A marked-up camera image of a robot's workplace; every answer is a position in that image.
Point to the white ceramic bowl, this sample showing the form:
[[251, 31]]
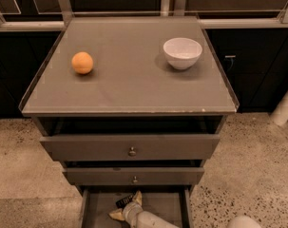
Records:
[[182, 53]]

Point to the white pipe post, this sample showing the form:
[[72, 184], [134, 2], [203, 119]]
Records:
[[280, 114]]

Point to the grey top drawer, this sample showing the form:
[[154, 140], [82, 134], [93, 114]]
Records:
[[160, 147]]

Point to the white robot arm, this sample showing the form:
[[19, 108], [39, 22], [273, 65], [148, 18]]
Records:
[[149, 220]]

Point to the black rxbar chocolate bar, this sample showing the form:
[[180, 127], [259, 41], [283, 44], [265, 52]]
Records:
[[122, 203]]

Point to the metal rail frame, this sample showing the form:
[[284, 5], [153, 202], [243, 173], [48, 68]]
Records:
[[27, 15]]

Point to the grey drawer cabinet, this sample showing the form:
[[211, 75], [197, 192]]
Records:
[[131, 89]]

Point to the orange fruit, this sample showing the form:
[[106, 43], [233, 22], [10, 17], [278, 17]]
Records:
[[82, 62]]

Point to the grey middle drawer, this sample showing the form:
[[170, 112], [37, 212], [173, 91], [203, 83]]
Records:
[[134, 176]]

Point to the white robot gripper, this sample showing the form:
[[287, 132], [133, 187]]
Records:
[[131, 210]]

